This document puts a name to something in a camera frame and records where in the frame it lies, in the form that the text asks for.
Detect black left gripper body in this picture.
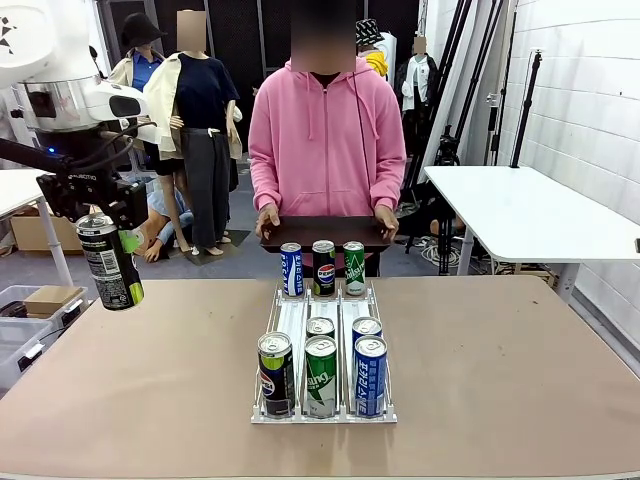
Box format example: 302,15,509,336
37,167,149,231

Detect black Pepsi can barcode side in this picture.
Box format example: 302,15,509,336
75,212,145,312

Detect dark brown serving tray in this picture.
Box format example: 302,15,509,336
259,215,391,253

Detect blue Pocari Sweat can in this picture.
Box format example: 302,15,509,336
351,316,384,344
353,335,389,419

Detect person's right forearm pink sleeve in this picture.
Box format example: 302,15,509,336
248,144,284,211

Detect person's left forearm pink sleeve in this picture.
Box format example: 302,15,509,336
369,149,407,211

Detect person in pink hoodie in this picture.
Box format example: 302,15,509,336
248,0,407,279

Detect person's right hand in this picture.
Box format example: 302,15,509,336
254,204,282,240

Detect person's left hand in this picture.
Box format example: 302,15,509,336
373,204,400,242

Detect lying mannequin torso blue clothes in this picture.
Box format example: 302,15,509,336
133,192,195,264

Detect large cardboard box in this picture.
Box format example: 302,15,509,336
9,207,84,253

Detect white desk with white leg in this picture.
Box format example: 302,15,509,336
0,168,76,289

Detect small brown cardboard box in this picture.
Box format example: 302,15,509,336
23,284,85,316

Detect clear plastic storage bin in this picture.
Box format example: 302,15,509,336
0,284,90,331
0,317,60,394

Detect mannequin black hat blue shirt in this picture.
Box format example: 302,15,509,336
108,12,169,174

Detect mannequin cream jacket navy shirt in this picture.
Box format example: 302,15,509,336
143,9,244,257

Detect blue Pocari display can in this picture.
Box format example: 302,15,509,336
279,242,305,299

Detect white can dispenser rack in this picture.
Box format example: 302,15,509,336
250,279,399,425

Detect black Pepsi display can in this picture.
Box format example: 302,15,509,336
312,239,337,297

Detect green soda can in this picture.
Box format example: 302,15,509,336
303,335,339,419
305,316,337,341

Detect green Chilsung display can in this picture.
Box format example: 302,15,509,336
342,240,366,297

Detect mannequin bucket hat yellow hoodie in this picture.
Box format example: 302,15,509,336
354,18,396,81

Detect mannequin white jacket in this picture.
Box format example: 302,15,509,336
397,37,441,156

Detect black tripod pole bundle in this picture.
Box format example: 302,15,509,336
402,0,474,189

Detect large white table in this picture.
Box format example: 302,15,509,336
423,164,640,304

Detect black light stand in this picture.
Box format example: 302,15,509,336
509,48,544,169

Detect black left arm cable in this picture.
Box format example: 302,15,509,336
0,122,156,174

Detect white cable coil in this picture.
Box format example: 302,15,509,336
419,237,469,266

